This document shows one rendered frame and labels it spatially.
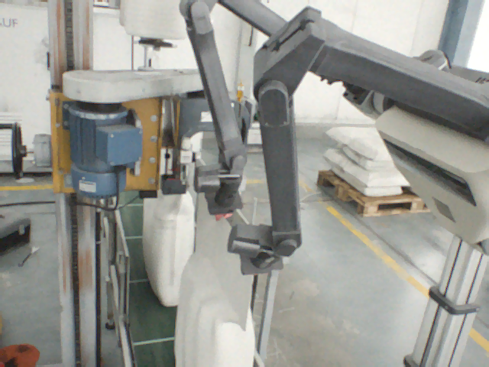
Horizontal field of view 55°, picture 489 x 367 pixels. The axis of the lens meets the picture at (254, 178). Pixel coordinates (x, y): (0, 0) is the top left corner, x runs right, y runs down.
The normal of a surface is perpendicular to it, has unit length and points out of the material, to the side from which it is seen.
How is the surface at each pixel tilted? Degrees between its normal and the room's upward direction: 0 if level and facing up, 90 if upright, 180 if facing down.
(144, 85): 90
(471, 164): 40
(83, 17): 90
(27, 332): 0
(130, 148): 90
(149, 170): 90
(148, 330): 0
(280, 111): 118
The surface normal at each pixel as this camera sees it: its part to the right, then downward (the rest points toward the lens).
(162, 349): 0.11, -0.93
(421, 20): 0.34, 0.37
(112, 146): 0.71, 0.32
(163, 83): 0.85, 0.27
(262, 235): 0.33, -0.62
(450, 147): -0.52, -0.70
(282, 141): 0.04, 0.75
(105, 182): 0.54, 0.37
